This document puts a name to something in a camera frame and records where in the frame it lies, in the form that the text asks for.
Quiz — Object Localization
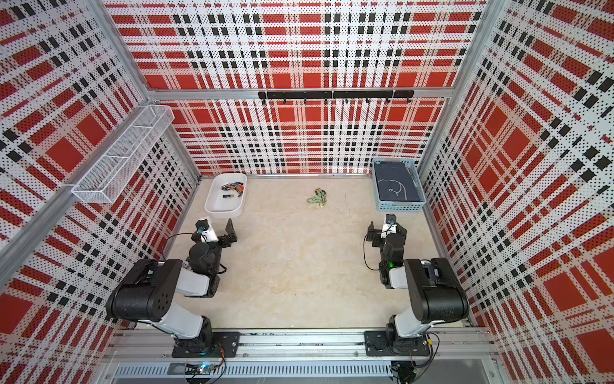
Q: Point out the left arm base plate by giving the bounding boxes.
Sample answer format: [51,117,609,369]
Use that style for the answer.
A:
[171,331,241,358]

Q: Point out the white plastic storage tray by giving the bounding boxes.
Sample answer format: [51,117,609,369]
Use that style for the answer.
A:
[205,173,247,219]

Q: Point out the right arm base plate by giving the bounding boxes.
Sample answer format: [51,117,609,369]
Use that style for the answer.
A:
[364,331,431,357]

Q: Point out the dark blue cloth in basket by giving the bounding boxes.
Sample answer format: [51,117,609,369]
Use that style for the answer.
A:
[374,162,421,203]

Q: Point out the black hook rail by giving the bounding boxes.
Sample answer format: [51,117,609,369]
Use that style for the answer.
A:
[257,90,415,102]

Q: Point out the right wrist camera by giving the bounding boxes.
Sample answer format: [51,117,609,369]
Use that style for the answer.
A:
[385,214,397,227]

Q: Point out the light blue plastic basket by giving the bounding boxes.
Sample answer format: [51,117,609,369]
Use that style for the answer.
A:
[372,158,426,212]

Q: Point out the green keychain with gold ring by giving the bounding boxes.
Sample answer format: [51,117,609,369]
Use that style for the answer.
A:
[306,188,327,206]

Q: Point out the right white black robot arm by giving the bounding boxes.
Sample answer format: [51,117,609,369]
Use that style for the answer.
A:
[364,215,469,356]

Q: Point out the green circuit board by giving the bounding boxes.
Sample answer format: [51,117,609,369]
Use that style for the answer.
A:
[184,363,217,375]

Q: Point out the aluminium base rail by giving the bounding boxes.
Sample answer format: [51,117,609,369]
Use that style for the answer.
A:
[94,327,507,383]

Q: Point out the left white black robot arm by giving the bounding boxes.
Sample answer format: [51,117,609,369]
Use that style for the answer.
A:
[106,219,241,358]

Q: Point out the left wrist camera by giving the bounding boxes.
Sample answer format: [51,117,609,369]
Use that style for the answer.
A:
[195,218,211,234]

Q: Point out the white wire mesh shelf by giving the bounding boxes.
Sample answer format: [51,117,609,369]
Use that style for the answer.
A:
[72,104,174,204]

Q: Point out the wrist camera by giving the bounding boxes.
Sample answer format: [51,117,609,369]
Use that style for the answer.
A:
[195,218,211,234]
[385,214,397,227]

